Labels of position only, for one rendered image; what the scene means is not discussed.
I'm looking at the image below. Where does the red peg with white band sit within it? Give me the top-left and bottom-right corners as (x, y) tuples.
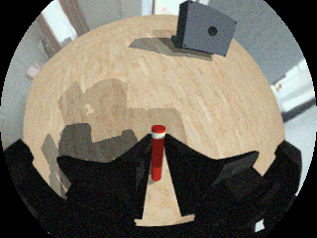
(151, 124), (165, 181)

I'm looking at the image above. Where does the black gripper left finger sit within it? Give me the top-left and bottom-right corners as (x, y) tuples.
(56, 134), (152, 219)

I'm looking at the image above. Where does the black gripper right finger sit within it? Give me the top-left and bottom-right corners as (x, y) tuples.
(163, 134), (259, 218)

